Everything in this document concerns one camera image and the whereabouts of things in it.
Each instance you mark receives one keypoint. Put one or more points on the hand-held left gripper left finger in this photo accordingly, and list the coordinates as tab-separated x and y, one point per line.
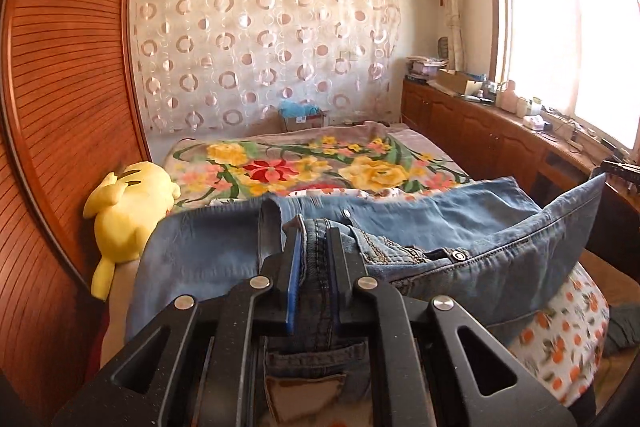
294	277

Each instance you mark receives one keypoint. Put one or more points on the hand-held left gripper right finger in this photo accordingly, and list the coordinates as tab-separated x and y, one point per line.
336	277

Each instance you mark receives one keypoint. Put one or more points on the window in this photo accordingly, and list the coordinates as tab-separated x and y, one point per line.
565	32

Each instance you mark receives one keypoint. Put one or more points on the stack of papers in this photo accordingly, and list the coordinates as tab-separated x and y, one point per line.
425	67

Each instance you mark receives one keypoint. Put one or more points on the white plastic bottle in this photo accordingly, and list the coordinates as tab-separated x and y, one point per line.
507	96

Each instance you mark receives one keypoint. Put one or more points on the wooden cabinet row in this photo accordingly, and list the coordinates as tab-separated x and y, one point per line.
475	132

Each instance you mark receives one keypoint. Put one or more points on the blue plastic bag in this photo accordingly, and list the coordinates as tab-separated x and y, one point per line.
297	108

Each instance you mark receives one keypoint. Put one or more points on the orange-print white bed sheet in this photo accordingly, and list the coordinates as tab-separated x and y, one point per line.
565	337

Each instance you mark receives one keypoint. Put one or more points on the open cardboard box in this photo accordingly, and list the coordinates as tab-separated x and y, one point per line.
457	82

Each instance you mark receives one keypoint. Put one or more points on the yellow plush toy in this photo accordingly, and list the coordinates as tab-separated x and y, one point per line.
130	202

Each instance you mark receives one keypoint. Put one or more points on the floral blanket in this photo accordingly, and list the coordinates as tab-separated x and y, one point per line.
310	167

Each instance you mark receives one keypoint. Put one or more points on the dark cloth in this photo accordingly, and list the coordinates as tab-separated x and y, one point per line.
625	324

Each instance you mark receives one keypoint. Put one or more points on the circle-patterned sheer curtain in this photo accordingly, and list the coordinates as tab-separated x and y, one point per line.
260	37

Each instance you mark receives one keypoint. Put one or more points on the slatted wooden wardrobe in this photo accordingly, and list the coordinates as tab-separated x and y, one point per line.
60	82

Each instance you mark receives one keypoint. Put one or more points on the small cardboard box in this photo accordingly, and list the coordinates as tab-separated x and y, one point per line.
307	123

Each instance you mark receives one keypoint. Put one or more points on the blue denim pants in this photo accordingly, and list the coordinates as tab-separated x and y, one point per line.
450	227

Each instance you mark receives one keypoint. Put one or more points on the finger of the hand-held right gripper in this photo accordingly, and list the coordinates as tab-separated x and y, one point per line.
622	172

